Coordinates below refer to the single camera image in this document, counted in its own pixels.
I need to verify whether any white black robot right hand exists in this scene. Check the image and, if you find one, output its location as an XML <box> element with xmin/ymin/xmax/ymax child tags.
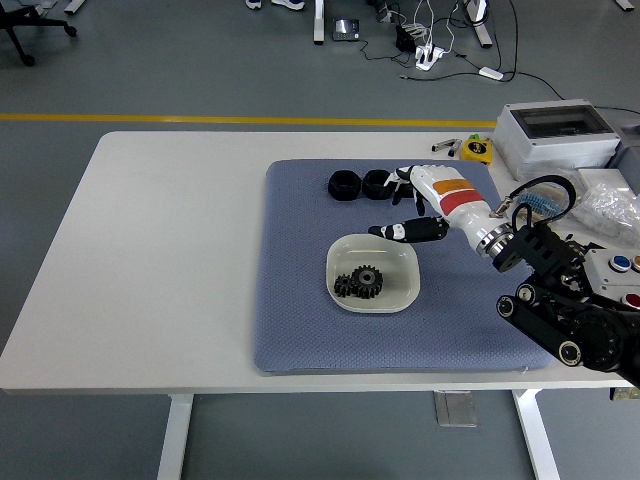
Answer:
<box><xmin>368</xmin><ymin>163</ymin><xmax>504</xmax><ymax>251</ymax></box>

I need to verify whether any large black gear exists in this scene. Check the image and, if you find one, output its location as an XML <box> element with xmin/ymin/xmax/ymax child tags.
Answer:
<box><xmin>349</xmin><ymin>264</ymin><xmax>384</xmax><ymax>301</ymax></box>

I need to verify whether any small black gear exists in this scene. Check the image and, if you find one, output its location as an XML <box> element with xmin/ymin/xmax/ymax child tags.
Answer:
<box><xmin>333</xmin><ymin>273</ymin><xmax>357</xmax><ymax>300</ymax></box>

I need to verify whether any large black hex nut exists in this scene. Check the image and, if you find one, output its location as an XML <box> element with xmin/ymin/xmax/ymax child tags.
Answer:
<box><xmin>327</xmin><ymin>169</ymin><xmax>361</xmax><ymax>202</ymax></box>
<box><xmin>361</xmin><ymin>169</ymin><xmax>394</xmax><ymax>200</ymax></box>

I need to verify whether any white push-button control box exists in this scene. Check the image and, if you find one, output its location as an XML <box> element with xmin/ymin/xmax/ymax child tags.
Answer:
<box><xmin>582</xmin><ymin>244</ymin><xmax>640</xmax><ymax>311</ymax></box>

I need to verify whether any grey metal box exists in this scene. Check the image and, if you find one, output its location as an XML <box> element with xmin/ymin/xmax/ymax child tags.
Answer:
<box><xmin>607</xmin><ymin>121</ymin><xmax>640</xmax><ymax>171</ymax></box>

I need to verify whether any yellow tape measure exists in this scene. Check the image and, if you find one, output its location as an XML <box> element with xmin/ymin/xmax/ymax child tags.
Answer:
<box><xmin>459</xmin><ymin>133</ymin><xmax>495</xmax><ymax>165</ymax></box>

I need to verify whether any white square plate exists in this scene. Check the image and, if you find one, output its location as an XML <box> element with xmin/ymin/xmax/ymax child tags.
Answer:
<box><xmin>326</xmin><ymin>232</ymin><xmax>422</xmax><ymax>314</ymax></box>

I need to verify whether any clear bag of blue resistors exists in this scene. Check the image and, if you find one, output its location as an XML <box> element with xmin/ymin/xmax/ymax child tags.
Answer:
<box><xmin>514</xmin><ymin>167</ymin><xmax>581</xmax><ymax>221</ymax></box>

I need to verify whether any white power strip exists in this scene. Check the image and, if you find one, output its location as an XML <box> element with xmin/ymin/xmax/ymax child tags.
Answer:
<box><xmin>414</xmin><ymin>44</ymin><xmax>448</xmax><ymax>71</ymax></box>

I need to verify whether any clear bag of screws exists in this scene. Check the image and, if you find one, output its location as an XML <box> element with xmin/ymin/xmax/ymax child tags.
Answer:
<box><xmin>572</xmin><ymin>182</ymin><xmax>640</xmax><ymax>236</ymax></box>

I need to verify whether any black power adapter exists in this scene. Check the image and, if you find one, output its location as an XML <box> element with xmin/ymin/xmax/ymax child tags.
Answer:
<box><xmin>394</xmin><ymin>24</ymin><xmax>419</xmax><ymax>52</ymax></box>

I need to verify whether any blue-grey padded mat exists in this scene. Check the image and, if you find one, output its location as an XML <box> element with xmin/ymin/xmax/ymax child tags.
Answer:
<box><xmin>252</xmin><ymin>158</ymin><xmax>555</xmax><ymax>375</ymax></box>

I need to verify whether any black desk phone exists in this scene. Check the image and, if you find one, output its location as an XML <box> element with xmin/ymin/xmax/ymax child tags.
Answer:
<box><xmin>332</xmin><ymin>18</ymin><xmax>362</xmax><ymax>42</ymax></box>

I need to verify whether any grey metal floor plate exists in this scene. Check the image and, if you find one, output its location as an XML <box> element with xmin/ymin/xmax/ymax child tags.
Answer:
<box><xmin>433</xmin><ymin>390</ymin><xmax>478</xmax><ymax>428</ymax></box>

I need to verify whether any white table leg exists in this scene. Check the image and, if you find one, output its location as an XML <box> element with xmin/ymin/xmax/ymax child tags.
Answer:
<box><xmin>157</xmin><ymin>393</ymin><xmax>195</xmax><ymax>480</ymax></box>
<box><xmin>512</xmin><ymin>388</ymin><xmax>561</xmax><ymax>480</ymax></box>

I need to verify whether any black office chair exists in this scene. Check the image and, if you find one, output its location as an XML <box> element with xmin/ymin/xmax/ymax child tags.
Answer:
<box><xmin>0</xmin><ymin>0</ymin><xmax>79</xmax><ymax>68</ymax></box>

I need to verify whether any grey electrical enclosure box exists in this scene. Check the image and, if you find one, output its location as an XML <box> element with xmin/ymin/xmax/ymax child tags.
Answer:
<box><xmin>494</xmin><ymin>98</ymin><xmax>622</xmax><ymax>181</ymax></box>

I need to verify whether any thin black cable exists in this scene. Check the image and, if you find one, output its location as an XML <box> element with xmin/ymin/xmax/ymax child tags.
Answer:
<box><xmin>502</xmin><ymin>69</ymin><xmax>569</xmax><ymax>101</ymax></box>

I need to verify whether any long black floor cable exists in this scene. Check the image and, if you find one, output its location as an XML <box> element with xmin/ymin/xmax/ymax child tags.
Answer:
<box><xmin>398</xmin><ymin>0</ymin><xmax>519</xmax><ymax>84</ymax></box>

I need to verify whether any black phone cable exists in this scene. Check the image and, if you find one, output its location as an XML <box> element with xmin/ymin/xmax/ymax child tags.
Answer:
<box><xmin>357</xmin><ymin>38</ymin><xmax>419</xmax><ymax>65</ymax></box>

